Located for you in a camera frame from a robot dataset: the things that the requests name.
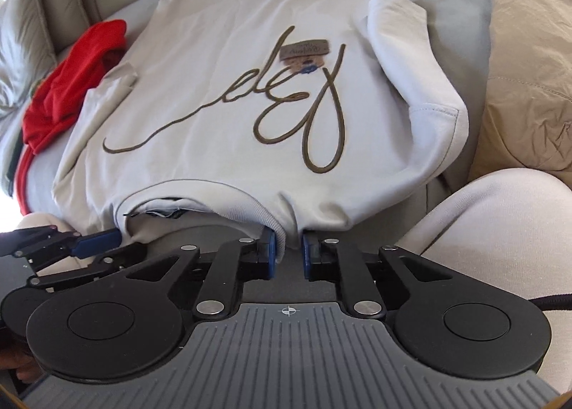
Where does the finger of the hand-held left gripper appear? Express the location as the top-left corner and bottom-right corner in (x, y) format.
(0, 226), (123, 273)
(26, 245), (150, 292)

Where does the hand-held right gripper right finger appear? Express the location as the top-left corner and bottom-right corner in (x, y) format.
(302, 231), (452, 320)

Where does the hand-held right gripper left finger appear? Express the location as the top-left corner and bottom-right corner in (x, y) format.
(122, 228), (277, 320)

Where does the white sweatshirt with brown script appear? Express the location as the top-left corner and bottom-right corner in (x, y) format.
(53, 0), (470, 253)

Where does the person's left hand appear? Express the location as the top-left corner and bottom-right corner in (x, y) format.
(0, 337), (44, 385)

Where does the dark green cloth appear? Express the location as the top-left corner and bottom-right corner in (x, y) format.
(5, 132), (28, 196)

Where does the red garment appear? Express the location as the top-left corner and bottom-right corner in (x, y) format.
(13, 19), (128, 217)

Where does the tan wrinkled pillow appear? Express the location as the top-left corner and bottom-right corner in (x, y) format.
(468, 0), (572, 186)

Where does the black braided cable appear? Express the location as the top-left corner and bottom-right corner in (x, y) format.
(529, 294), (572, 314)

